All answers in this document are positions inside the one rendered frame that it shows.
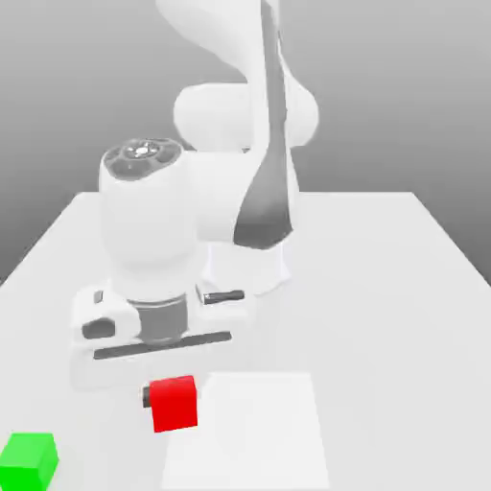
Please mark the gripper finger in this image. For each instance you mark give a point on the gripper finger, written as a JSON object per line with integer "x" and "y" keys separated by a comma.
{"x": 146, "y": 397}

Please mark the small green cube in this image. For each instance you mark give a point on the small green cube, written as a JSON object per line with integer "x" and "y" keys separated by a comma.
{"x": 27, "y": 462}

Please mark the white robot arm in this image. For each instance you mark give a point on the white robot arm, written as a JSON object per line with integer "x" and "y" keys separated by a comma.
{"x": 153, "y": 230}

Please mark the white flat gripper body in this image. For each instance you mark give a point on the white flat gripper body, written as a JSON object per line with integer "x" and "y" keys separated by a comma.
{"x": 161, "y": 360}

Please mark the small red cube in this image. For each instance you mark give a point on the small red cube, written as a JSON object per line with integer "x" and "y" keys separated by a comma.
{"x": 173, "y": 403}

